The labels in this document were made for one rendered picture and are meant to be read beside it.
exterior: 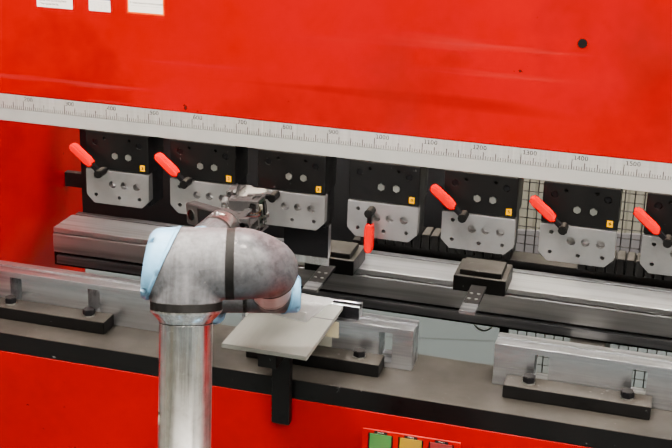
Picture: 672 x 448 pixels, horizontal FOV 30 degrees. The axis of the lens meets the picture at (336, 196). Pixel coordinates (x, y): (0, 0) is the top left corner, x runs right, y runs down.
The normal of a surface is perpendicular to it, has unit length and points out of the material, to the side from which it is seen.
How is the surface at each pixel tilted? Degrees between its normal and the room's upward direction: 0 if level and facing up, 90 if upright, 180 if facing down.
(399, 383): 0
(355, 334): 90
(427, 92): 90
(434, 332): 0
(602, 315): 90
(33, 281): 90
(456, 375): 0
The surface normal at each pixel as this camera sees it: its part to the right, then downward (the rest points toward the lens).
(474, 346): 0.03, -0.95
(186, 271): 0.04, 0.04
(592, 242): -0.28, 0.30
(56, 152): 0.96, 0.11
